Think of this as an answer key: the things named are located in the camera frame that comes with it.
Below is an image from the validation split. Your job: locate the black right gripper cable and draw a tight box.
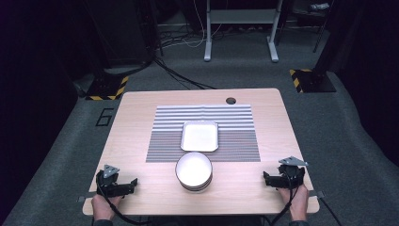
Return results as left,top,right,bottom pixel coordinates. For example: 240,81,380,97
270,175,299,226

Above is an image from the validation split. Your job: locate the stack of white bowls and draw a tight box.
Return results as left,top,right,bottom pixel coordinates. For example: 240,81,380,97
177,179,213,193

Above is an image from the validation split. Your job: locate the white round bowl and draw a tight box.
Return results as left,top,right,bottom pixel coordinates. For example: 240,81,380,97
174,152,214,188

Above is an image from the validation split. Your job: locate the white metal desk frame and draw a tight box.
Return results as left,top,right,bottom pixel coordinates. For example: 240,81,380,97
203,0,284,63

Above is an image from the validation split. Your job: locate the white rectangular tray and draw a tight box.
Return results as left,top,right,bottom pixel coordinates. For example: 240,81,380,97
180,120,219,153

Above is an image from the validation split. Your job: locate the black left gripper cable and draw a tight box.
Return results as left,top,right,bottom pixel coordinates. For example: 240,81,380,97
95,170,152,226

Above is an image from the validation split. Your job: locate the black floor cable bundle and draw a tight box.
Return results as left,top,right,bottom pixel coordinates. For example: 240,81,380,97
152,56,218,90

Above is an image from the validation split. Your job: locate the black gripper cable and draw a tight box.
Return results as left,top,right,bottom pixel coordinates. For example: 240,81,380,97
270,175,299,226
95,170,152,226

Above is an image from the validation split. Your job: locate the striped grey placemat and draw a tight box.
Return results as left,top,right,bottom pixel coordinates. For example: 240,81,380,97
145,104,262,163

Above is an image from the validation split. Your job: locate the person's right hand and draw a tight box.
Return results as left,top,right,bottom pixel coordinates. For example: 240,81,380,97
277,184,310,222

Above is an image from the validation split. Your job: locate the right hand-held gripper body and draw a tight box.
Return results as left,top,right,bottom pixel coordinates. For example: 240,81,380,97
277,155,310,189

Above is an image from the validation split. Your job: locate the black equipment cabinet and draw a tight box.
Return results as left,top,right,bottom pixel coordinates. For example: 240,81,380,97
84,0,155,69

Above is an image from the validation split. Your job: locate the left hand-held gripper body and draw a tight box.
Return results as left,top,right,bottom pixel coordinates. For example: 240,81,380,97
95,164,126,199

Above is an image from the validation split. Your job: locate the person's left hand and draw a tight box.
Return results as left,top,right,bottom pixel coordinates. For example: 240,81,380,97
90,193,124,221

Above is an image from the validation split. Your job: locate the white floor cable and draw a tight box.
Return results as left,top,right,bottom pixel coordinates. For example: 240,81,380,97
161,0,224,49

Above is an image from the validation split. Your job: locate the black stand with hazard-striped base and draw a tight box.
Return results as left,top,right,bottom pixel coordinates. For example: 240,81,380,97
85,56,130,102
289,0,357,94

